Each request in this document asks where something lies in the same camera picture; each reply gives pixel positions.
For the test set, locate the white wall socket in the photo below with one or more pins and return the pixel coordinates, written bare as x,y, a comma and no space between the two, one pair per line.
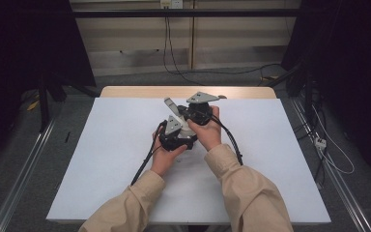
171,3

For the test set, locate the person's right hand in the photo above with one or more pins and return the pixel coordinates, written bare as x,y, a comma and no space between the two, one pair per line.
209,133

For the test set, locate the black curtain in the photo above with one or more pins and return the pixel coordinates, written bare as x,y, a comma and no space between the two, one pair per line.
351,48
19,48

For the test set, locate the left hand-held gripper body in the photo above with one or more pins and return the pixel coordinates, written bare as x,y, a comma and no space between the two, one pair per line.
173,127

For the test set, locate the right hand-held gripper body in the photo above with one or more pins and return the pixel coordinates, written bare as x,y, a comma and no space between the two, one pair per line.
201,111

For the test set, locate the yellow floor tape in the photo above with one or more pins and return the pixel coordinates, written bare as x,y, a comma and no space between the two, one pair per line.
33,105
270,78

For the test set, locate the white power strip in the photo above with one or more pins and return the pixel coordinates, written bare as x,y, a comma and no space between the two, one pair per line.
320,143

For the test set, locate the white board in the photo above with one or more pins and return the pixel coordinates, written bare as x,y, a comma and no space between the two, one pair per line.
109,161

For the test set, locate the person's left hand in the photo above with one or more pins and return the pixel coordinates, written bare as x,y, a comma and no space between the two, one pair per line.
164,161

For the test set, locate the black metal stand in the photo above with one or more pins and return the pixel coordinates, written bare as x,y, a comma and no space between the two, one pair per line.
43,106

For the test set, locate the small black floor item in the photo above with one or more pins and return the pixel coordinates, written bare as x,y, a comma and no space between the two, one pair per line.
67,137

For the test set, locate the wooden table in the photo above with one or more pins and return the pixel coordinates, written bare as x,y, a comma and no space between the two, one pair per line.
141,92

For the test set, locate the aluminium floor rail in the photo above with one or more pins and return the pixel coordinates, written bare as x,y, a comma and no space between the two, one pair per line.
344,193
22,180

